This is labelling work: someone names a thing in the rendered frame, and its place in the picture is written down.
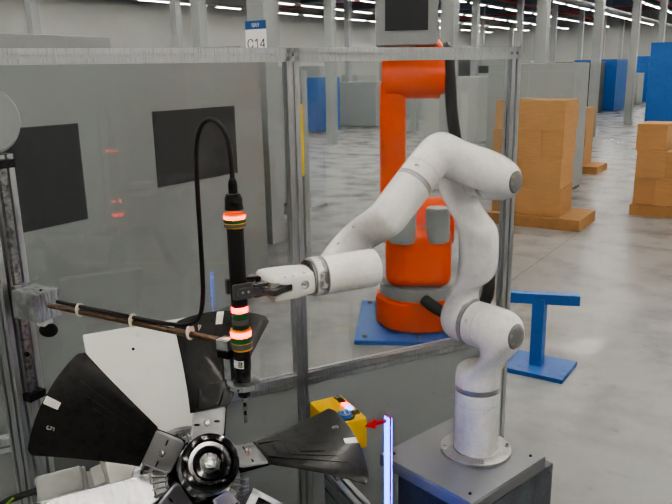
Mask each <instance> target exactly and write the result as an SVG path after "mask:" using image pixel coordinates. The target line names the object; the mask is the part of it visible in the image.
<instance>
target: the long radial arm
mask: <svg viewBox="0 0 672 504"><path fill-rule="evenodd" d="M151 475H153V474H152V473H148V474H144V475H140V476H137V477H133V478H129V479H125V480H121V481H117V482H113V483H110V484H106V485H102V486H98V487H94V488H90V489H87V490H83V491H79V492H75V493H71V494H67V495H63V496H60V497H56V498H52V499H48V500H44V501H40V502H37V503H33V504H148V503H150V502H151V501H153V500H155V499H156V497H154V495H155V494H154V491H152V489H153V485H152V484H151V482H153V478H151Z"/></svg>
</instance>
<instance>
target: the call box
mask: <svg viewBox="0 0 672 504"><path fill-rule="evenodd" d="M328 408H329V409H332V410H335V411H336V412H337V413H338V411H341V410H346V408H345V407H343V406H342V405H341V403H339V402H338V401H337V400H336V399H334V397H330V398H326V399H321V400H317V401H313V402H310V418H311V417H313V416H315V415H316V414H318V413H320V412H322V411H324V410H326V409H328ZM344 421H345V422H346V423H347V424H348V426H349V427H350V428H351V430H352V431H353V433H354V435H355V436H356V438H357V440H358V442H359V444H360V446H361V448H364V447H366V446H367V427H365V425H367V418H366V417H365V416H364V415H363V414H362V413H361V412H360V414H358V415H354V414H353V413H352V418H350V419H344Z"/></svg>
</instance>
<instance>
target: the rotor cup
mask: <svg viewBox="0 0 672 504"><path fill-rule="evenodd" d="M182 451H183V452H182ZM181 452H182V454H181ZM180 454H181V456H180ZM180 454H179V456H180V457H179V456H178V458H177V460H176V462H175V464H174V466H173V468H172V470H171V472H170V474H166V482H167V486H168V489H169V487H170V486H171V485H172V484H173V483H174V481H177V482H178V484H180V486H181V487H182V489H183V490H184V492H185V493H186V495H187V496H188V498H189V499H190V500H191V502H192V504H212V503H211V501H212V500H213V499H215V498H216V497H218V496H219V495H221V494H223V493H224V492H226V491H228V490H229V491H230V490H231V488H232V486H233V483H234V480H235V479H236V477H237V474H238V471H239V466H240V461H239V455H238V452H237V449H236V447H235V446H234V444H233V443H232V442H231V441H230V440H229V439H227V438H226V437H224V436H222V435H220V434H215V433H206V434H201V435H199V436H197V437H195V438H193V439H192V440H191V441H189V442H187V443H185V444H184V445H183V447H182V449H181V451H180ZM209 457H212V458H214V459H215V461H216V464H215V466H214V467H213V468H208V467H207V466H206V464H205V461H206V459H207V458H209ZM188 487H191V488H192V489H191V490H190V491H188V490H187V488H188ZM225 489H226V490H225ZM224 490H225V491H224ZM223 491H224V492H223Z"/></svg>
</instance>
